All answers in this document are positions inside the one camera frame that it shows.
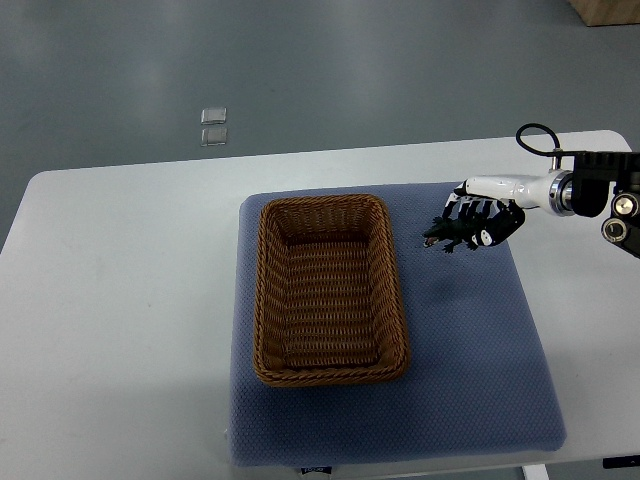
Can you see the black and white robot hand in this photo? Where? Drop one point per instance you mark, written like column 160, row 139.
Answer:
column 493, row 207

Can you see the dark toy crocodile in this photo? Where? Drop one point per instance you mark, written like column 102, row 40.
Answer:
column 456, row 231

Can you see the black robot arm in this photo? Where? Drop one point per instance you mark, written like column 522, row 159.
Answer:
column 597, row 182

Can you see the brown wicker basket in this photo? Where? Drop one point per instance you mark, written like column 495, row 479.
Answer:
column 328, row 303

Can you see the blue-grey padded mat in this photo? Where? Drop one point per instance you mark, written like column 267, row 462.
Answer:
column 477, row 382

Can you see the upper metal floor plate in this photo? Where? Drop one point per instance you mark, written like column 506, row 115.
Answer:
column 213, row 115

